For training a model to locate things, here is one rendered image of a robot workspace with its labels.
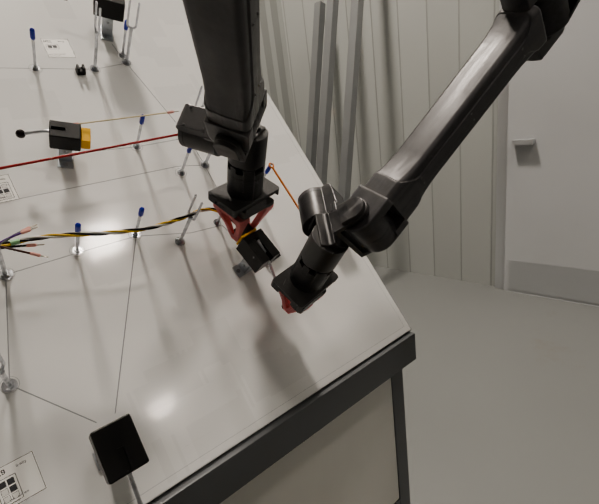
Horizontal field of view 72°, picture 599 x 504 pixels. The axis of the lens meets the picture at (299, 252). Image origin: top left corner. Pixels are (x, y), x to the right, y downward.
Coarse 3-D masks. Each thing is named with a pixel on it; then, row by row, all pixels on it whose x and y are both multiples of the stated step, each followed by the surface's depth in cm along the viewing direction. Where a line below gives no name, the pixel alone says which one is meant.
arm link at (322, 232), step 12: (324, 216) 60; (312, 228) 62; (324, 228) 58; (312, 240) 57; (324, 240) 57; (336, 240) 57; (312, 252) 58; (324, 252) 57; (336, 252) 57; (312, 264) 59; (324, 264) 58; (336, 264) 60
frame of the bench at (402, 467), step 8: (392, 376) 92; (400, 376) 94; (392, 384) 93; (400, 384) 95; (392, 392) 93; (400, 392) 95; (392, 400) 94; (400, 400) 96; (400, 408) 96; (400, 416) 97; (400, 424) 97; (400, 432) 98; (400, 440) 99; (400, 448) 99; (400, 456) 100; (400, 464) 100; (400, 472) 101; (408, 472) 103; (400, 480) 101; (408, 480) 104; (400, 488) 102; (408, 488) 104; (400, 496) 103; (408, 496) 105
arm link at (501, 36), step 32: (512, 0) 52; (512, 32) 53; (544, 32) 55; (480, 64) 54; (512, 64) 54; (448, 96) 55; (480, 96) 54; (416, 128) 56; (448, 128) 53; (416, 160) 54; (384, 192) 54; (416, 192) 55; (384, 224) 55
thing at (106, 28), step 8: (96, 0) 80; (104, 0) 80; (112, 0) 81; (120, 0) 82; (104, 8) 82; (112, 8) 82; (120, 8) 82; (104, 16) 83; (112, 16) 83; (120, 16) 84; (104, 24) 86; (112, 24) 86; (104, 32) 87; (112, 32) 89; (112, 40) 88
